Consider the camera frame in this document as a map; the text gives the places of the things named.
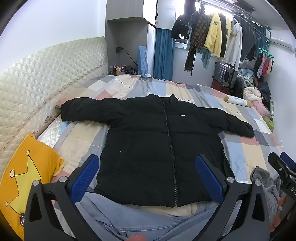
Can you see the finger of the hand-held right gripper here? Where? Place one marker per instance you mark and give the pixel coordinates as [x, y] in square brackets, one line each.
[288, 160]
[277, 164]

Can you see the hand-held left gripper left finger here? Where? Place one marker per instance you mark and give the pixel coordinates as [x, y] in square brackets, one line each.
[84, 178]

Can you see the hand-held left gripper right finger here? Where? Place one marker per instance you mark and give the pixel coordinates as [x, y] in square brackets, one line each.
[209, 178]

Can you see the black puffer jacket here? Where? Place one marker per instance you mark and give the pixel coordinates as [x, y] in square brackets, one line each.
[150, 150]

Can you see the metal clothes rack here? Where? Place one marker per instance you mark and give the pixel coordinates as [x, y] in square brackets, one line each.
[231, 6]

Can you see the person's right hand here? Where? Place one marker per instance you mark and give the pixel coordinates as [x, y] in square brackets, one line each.
[281, 201]

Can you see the grey fleece cloth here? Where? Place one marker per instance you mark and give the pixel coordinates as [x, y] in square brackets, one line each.
[266, 187]

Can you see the green box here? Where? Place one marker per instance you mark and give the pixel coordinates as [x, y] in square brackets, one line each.
[269, 122]

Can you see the pink cloth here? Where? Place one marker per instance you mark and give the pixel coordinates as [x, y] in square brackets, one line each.
[261, 109]

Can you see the yellow crown pillow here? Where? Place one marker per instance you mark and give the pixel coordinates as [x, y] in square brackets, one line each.
[23, 176]

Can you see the light blue jeans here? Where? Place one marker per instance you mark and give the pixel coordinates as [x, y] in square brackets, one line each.
[129, 220]

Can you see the cream quilted headboard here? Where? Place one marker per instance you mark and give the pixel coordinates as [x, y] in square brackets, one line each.
[34, 88]

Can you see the patchwork bed quilt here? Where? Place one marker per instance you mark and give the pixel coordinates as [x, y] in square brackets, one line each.
[157, 88]

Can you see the silver suitcase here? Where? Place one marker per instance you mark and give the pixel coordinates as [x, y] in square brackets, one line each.
[223, 74]

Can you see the green sock hanger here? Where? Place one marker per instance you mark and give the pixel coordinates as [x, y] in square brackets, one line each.
[266, 52]

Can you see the white air conditioner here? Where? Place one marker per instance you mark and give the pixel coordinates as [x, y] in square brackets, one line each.
[282, 43]

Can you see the hanging teal scarf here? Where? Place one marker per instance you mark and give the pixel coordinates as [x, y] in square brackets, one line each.
[205, 58]

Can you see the hanging dark coat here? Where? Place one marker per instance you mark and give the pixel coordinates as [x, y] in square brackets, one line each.
[248, 39]

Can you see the hanging white hoodie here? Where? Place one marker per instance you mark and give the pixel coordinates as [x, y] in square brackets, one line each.
[233, 44]

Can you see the blue curtain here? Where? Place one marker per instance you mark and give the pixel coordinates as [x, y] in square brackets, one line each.
[164, 55]

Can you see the blue covered chair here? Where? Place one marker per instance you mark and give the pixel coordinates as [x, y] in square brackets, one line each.
[142, 60]

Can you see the hanging yellow fleece jacket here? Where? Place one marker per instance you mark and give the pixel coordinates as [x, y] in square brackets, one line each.
[214, 37]

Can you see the hanging brown plaid coat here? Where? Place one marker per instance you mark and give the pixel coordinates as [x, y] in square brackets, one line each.
[197, 34]

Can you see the hanging black jacket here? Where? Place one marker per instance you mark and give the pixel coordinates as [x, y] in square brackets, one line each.
[182, 25]

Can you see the black wall charger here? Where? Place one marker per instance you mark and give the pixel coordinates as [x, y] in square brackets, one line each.
[118, 50]

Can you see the grey wall cabinet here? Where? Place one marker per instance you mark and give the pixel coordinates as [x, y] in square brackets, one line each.
[129, 11]

